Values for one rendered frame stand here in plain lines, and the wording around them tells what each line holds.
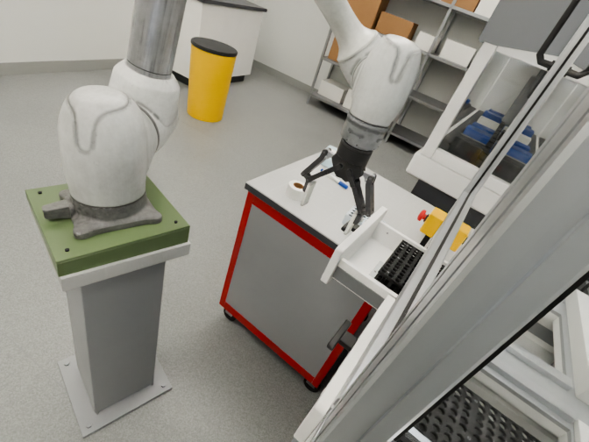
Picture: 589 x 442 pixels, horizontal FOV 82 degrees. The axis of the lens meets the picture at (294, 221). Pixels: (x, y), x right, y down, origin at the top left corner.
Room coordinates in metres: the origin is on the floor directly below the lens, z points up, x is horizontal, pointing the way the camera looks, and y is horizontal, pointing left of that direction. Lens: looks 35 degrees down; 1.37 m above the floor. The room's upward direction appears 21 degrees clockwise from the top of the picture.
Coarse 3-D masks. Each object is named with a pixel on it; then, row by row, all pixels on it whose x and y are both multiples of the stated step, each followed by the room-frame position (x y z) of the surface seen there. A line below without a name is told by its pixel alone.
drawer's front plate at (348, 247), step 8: (384, 208) 0.84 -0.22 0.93; (376, 216) 0.78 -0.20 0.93; (368, 224) 0.73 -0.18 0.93; (376, 224) 0.80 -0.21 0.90; (352, 232) 0.67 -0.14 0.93; (360, 232) 0.68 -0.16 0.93; (368, 232) 0.75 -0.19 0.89; (344, 240) 0.62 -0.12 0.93; (352, 240) 0.63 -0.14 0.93; (360, 240) 0.71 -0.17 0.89; (336, 248) 0.59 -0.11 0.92; (344, 248) 0.60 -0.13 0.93; (352, 248) 0.66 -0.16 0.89; (336, 256) 0.58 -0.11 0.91; (344, 256) 0.62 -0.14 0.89; (328, 264) 0.59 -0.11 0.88; (336, 264) 0.58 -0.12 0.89; (328, 272) 0.58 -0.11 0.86; (328, 280) 0.58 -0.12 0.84
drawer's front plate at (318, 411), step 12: (384, 300) 0.49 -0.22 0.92; (384, 312) 0.45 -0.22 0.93; (372, 324) 0.41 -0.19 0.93; (360, 336) 0.38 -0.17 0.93; (372, 336) 0.39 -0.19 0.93; (360, 348) 0.36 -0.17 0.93; (348, 360) 0.33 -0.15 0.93; (336, 372) 0.34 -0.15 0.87; (348, 372) 0.31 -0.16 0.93; (336, 384) 0.28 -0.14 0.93; (324, 396) 0.26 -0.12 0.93; (312, 408) 0.26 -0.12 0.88; (324, 408) 0.24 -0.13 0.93; (312, 420) 0.24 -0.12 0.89; (300, 432) 0.24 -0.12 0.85
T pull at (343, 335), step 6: (342, 324) 0.40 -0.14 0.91; (348, 324) 0.41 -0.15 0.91; (342, 330) 0.39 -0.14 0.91; (336, 336) 0.38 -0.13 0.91; (342, 336) 0.38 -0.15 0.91; (348, 336) 0.39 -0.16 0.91; (354, 336) 0.39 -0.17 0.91; (330, 342) 0.36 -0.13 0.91; (336, 342) 0.36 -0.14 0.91; (342, 342) 0.37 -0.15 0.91; (348, 342) 0.37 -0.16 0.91; (354, 342) 0.38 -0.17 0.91; (330, 348) 0.35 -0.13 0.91; (348, 348) 0.36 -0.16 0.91
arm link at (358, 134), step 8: (352, 120) 0.69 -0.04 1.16; (360, 120) 0.69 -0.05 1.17; (344, 128) 0.71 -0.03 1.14; (352, 128) 0.69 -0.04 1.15; (360, 128) 0.68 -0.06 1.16; (368, 128) 0.68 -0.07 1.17; (376, 128) 0.69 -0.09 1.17; (384, 128) 0.70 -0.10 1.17; (344, 136) 0.70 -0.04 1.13; (352, 136) 0.69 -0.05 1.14; (360, 136) 0.68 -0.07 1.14; (368, 136) 0.68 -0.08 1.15; (376, 136) 0.69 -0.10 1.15; (352, 144) 0.69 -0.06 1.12; (360, 144) 0.68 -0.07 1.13; (368, 144) 0.69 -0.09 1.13; (376, 144) 0.70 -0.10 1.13
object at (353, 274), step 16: (384, 224) 0.82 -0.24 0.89; (368, 240) 0.80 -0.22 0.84; (384, 240) 0.80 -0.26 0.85; (400, 240) 0.79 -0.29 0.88; (352, 256) 0.70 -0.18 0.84; (368, 256) 0.73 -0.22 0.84; (384, 256) 0.75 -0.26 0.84; (336, 272) 0.59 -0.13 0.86; (352, 272) 0.58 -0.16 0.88; (368, 272) 0.66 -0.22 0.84; (352, 288) 0.57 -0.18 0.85; (368, 288) 0.56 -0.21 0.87; (384, 288) 0.56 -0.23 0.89
